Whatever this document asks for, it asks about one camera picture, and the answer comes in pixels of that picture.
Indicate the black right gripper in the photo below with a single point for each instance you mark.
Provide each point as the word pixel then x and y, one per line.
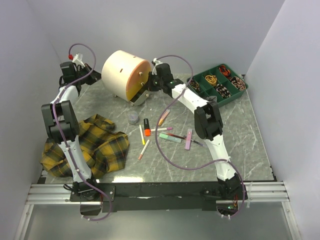
pixel 150 77

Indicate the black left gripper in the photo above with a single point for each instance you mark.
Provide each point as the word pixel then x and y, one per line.
pixel 95 76

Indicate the round beige drawer cabinet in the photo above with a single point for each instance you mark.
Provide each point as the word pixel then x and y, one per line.
pixel 125 76

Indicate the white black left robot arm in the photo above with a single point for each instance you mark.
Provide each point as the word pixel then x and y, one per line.
pixel 60 120

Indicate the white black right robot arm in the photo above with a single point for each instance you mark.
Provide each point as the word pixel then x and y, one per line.
pixel 208 125

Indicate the orange pink marker pen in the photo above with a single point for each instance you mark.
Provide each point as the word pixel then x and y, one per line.
pixel 163 117

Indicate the brown black hair scrunchie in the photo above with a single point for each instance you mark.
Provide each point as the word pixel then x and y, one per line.
pixel 194 85

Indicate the clear jar with beads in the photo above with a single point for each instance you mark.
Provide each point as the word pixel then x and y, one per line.
pixel 132 117

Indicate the purple tipped white pen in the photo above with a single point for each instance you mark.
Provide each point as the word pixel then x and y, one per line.
pixel 162 129

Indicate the orange black highlighter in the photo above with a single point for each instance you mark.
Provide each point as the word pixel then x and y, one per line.
pixel 146 125

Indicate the mint green highlighter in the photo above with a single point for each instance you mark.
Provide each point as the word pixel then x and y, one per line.
pixel 170 138

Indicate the grey hair scrunchie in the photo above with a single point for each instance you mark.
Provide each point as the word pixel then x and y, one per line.
pixel 212 99

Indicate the yellow marker pen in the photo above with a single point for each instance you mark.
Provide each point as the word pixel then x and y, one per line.
pixel 142 135

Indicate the lilac highlighter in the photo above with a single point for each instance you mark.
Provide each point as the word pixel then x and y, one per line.
pixel 188 139

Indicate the dark red pen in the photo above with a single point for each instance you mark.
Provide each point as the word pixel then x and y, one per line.
pixel 176 136

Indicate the green compartment organizer tray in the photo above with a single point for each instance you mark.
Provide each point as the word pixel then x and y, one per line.
pixel 221 82

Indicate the pink tipped white pen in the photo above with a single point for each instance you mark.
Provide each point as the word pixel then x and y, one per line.
pixel 144 149

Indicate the beige black hair scrunchie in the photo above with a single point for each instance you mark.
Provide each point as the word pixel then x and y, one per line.
pixel 223 91

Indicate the purple blue pen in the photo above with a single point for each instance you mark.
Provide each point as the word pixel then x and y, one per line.
pixel 197 142

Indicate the yellow plaid shirt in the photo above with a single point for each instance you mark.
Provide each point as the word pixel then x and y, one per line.
pixel 104 149

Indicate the pink black hair scrunchie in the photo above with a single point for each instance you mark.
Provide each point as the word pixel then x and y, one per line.
pixel 238 83

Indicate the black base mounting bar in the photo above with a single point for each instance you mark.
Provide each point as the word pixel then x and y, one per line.
pixel 143 196

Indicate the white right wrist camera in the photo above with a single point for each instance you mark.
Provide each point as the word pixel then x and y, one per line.
pixel 155 63

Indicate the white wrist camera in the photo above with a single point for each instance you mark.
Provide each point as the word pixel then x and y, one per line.
pixel 77 59
pixel 155 63

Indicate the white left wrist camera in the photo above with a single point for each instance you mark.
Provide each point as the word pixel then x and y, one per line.
pixel 77 59

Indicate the aluminium rail frame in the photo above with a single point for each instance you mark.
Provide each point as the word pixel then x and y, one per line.
pixel 256 191

